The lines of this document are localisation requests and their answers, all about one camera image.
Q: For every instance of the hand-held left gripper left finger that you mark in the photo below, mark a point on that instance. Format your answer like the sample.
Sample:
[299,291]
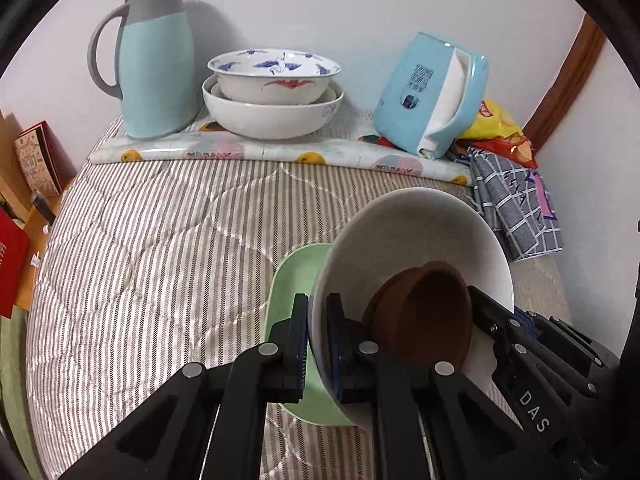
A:
[300,347]

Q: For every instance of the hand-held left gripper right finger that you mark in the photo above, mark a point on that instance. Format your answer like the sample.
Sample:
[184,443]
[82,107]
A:
[336,350]

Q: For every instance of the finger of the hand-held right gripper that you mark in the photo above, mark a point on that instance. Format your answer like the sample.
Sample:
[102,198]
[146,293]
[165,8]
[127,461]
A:
[565,360]
[505,340]

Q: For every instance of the green plate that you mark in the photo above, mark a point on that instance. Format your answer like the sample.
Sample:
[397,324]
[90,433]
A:
[290,285]

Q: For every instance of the brown bowl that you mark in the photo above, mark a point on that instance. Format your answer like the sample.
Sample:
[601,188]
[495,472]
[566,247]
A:
[430,310]

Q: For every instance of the large white bowl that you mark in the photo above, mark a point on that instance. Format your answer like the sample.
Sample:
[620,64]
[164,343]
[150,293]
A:
[415,225]
[270,120]

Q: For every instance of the grey checked cloth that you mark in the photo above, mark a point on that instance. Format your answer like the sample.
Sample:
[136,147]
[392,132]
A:
[520,210]

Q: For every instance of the striped quilt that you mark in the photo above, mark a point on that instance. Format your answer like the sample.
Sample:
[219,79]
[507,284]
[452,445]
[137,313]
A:
[160,270]

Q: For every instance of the red chip bag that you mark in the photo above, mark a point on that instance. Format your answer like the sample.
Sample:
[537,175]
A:
[515,152]

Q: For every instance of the fruit print table mat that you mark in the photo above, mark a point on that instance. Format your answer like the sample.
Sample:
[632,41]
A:
[280,152]

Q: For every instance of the yellow chip bag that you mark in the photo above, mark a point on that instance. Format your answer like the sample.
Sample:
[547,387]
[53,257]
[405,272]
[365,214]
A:
[495,120]

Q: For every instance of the light blue tissue box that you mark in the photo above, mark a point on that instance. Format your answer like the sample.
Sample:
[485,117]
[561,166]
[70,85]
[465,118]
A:
[415,95]

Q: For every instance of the painted porcelain bowl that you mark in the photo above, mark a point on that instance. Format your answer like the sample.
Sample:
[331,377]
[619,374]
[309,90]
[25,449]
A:
[270,85]

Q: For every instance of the small black device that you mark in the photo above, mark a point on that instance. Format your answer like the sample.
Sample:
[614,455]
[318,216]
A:
[44,207]

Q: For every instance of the red box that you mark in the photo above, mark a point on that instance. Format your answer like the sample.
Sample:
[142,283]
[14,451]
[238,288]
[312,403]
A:
[12,265]

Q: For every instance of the light blue thermos jug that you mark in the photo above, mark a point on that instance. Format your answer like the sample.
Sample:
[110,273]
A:
[155,70]

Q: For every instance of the red patterned book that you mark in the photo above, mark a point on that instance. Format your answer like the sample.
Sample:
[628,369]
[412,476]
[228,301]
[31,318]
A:
[37,160]

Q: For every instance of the wooden shelf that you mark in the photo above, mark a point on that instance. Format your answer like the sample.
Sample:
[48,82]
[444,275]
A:
[7,170]

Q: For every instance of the wooden door frame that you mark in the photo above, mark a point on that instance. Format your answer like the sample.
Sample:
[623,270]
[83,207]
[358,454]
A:
[565,85]

